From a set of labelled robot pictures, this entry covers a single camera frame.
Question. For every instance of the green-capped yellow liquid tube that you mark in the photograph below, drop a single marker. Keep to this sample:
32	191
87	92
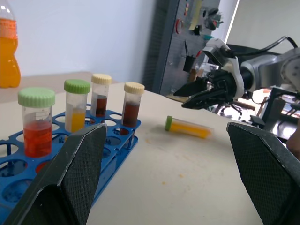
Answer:
187	127
76	105

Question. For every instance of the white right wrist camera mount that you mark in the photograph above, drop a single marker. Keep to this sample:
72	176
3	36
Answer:
222	56

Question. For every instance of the green-capped red liquid tube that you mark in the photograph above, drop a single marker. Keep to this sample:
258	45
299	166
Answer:
37	124

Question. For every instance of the blue test tube rack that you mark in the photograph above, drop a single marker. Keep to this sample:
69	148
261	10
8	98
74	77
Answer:
112	143

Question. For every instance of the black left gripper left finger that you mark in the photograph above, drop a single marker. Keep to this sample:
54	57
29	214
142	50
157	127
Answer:
70	178

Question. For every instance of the orange soda bottle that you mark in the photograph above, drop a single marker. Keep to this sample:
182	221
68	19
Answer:
7	47

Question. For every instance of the cream-capped dark brown tube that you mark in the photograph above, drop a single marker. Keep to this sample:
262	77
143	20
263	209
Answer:
131	105
100	93

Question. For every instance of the grey tool pegboard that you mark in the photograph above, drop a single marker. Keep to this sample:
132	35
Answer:
185	42

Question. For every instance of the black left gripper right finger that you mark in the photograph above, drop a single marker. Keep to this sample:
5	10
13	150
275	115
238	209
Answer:
264	173

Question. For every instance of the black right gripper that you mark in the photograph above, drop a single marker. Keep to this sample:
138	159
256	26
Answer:
222	84

